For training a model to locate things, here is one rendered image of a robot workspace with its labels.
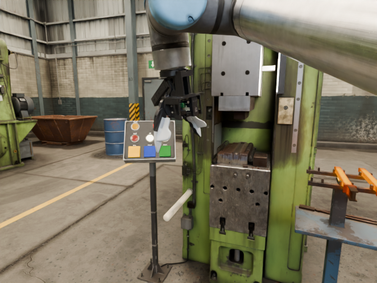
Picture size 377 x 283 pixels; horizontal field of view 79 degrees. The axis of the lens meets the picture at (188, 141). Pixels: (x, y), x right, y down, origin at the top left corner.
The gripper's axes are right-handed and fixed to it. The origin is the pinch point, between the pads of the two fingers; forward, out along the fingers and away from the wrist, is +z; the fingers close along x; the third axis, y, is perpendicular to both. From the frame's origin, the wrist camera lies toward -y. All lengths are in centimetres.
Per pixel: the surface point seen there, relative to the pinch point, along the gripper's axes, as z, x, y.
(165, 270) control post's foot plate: 131, 26, -79
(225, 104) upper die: 7, 76, -50
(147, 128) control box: 18, 37, -85
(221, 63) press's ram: -19, 79, -53
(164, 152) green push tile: 32, 38, -71
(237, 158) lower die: 42, 74, -41
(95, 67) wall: -48, 273, -851
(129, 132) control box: 18, 26, -91
